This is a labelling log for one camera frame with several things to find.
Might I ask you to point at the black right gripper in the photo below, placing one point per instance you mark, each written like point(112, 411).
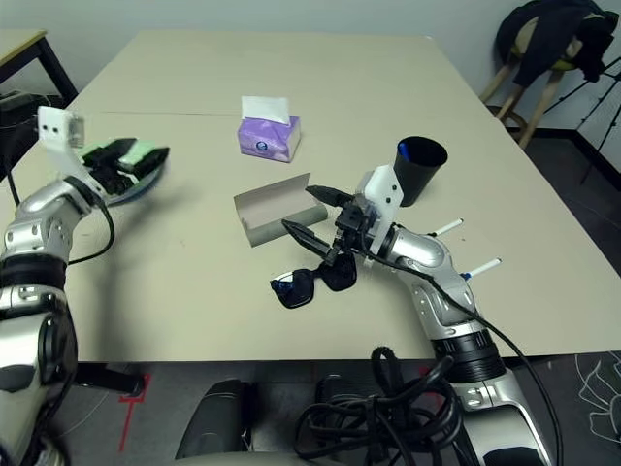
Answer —
point(351, 221)

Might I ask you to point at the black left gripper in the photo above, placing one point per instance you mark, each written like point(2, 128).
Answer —
point(109, 177)

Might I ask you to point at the grey glasses case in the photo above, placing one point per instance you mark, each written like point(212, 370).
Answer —
point(271, 209)

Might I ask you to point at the black sunglasses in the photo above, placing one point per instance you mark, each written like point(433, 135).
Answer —
point(296, 291)

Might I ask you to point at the white marker black cap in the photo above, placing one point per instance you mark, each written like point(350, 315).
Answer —
point(448, 227)

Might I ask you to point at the white marker blue cap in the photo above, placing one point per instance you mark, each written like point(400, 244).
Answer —
point(482, 268)

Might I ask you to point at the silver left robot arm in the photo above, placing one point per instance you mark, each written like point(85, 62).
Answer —
point(43, 213)

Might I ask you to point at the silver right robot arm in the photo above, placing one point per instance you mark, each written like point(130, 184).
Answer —
point(427, 247)

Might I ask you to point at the light blue plate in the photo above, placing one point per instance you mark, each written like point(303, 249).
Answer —
point(140, 191)

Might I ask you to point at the purple tissue box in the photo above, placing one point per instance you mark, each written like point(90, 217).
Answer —
point(271, 143)

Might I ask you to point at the blue marker pen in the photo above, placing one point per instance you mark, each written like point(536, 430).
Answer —
point(404, 151)

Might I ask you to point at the black cup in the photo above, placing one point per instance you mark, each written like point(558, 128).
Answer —
point(422, 179)

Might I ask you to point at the side desk black legs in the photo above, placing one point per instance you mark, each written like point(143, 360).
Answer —
point(60, 73)

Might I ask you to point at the white tissue sheet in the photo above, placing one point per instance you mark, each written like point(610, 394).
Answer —
point(264, 109)

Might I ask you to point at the grey power strip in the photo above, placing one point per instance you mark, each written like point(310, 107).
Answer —
point(14, 101)

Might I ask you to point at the dark grey left robot leg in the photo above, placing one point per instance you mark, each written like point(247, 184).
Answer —
point(216, 417)

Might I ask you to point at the black table support bar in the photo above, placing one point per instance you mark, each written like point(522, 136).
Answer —
point(111, 378)

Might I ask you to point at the black jacket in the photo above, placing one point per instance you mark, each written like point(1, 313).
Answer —
point(543, 39)

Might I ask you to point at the black tripod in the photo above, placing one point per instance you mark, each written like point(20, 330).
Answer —
point(601, 143)

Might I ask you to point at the dark floor mat flower print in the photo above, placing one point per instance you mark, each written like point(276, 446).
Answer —
point(601, 388)

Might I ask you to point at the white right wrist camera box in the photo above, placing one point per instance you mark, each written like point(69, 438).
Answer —
point(385, 187)

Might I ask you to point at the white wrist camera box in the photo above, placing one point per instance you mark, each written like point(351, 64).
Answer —
point(55, 128)
point(385, 187)

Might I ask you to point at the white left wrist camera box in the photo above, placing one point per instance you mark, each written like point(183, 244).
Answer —
point(55, 128)

